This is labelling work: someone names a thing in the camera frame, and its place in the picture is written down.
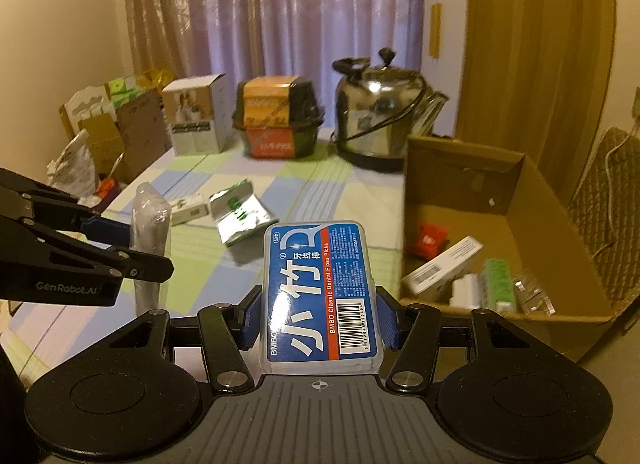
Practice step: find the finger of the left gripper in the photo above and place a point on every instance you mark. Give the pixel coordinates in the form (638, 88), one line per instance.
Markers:
(25, 198)
(31, 252)

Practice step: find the wall power socket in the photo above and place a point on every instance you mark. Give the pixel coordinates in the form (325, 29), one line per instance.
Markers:
(635, 110)

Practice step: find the purple sheer curtain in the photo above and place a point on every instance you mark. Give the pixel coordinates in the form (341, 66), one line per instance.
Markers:
(247, 38)

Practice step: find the stainless steel kettle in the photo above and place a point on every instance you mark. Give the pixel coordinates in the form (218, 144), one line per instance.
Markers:
(377, 108)

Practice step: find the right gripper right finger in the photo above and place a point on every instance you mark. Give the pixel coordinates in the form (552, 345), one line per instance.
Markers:
(411, 334)

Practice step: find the long white ointment box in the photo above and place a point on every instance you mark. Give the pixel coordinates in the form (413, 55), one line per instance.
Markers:
(188, 208)

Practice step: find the white humidifier product box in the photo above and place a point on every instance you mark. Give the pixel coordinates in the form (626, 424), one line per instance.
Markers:
(199, 111)

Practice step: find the white tube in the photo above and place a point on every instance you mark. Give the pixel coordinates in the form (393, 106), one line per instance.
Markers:
(149, 227)

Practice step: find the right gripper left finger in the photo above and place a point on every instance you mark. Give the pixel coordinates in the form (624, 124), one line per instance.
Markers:
(226, 331)

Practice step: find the white green medicine box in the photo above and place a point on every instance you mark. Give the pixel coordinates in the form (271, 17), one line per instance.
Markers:
(446, 267)

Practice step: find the white square night light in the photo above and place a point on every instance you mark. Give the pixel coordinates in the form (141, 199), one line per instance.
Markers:
(467, 292)

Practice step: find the crumpled plastic bag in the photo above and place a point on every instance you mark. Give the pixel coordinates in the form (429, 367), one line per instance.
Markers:
(73, 171)

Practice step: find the silver green foil pouch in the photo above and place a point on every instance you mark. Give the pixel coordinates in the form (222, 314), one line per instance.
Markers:
(238, 213)

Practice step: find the stacked cardboard boxes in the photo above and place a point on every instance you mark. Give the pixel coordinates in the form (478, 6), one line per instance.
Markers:
(124, 119)

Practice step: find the clear plastic wire bag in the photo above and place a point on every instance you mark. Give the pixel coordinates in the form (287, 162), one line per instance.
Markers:
(532, 299)

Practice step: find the brown drape curtain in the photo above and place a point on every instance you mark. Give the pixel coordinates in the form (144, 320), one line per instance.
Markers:
(534, 80)

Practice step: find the red small packet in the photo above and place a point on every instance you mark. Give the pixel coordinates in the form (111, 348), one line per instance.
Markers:
(429, 243)

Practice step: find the checkered tablecloth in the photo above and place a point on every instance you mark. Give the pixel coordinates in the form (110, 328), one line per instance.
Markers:
(218, 256)

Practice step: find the quilted beige chair cover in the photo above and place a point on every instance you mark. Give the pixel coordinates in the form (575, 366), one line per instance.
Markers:
(605, 211)

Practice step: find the black instant meal bowl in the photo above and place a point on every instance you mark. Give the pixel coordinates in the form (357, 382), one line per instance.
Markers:
(277, 117)

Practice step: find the brown cardboard box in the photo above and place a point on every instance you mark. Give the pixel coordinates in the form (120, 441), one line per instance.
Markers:
(499, 198)

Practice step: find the green narrow package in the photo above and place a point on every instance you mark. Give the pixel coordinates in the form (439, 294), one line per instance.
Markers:
(498, 287)

